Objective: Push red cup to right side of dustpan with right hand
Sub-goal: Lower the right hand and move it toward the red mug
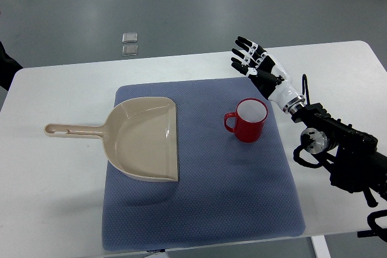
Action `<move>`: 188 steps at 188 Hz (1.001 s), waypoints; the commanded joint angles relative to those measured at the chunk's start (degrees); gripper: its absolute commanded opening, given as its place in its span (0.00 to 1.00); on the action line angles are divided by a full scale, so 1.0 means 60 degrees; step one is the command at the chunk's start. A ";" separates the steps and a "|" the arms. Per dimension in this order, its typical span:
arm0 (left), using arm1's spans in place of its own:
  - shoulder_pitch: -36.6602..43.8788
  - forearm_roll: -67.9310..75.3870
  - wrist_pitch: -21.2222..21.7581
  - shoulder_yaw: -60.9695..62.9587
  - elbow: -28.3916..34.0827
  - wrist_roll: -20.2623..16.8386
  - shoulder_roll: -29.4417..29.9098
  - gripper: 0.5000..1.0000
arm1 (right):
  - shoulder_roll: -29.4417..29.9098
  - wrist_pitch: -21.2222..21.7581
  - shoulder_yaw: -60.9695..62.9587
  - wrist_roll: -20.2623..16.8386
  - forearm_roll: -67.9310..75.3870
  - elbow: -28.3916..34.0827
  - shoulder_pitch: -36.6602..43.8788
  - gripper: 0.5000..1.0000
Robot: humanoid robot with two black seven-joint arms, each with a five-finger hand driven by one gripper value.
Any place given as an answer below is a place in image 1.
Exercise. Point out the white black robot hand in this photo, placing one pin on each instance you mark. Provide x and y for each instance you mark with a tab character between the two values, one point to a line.
267	74

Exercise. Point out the red cup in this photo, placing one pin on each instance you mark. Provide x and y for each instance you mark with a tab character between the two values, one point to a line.
248	120

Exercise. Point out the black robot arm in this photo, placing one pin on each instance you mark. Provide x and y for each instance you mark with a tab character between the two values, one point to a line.
349	155

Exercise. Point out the beige plastic dustpan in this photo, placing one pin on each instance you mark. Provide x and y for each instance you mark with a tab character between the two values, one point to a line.
139	136

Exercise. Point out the blue grey cloth mat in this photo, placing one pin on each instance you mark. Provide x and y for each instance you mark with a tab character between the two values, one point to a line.
228	191

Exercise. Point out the lower metal floor plate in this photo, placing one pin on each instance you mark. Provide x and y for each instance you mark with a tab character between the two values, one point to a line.
129	50

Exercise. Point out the metal floor plate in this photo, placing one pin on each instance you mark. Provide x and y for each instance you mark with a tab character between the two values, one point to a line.
129	50
129	38

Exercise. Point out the upper metal floor plate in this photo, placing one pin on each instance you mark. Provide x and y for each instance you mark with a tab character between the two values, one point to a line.
129	38

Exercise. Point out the white table leg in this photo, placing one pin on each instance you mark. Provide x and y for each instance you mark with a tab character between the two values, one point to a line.
320	246

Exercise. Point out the dark object at left edge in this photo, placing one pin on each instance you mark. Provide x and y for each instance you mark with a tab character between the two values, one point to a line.
9	68

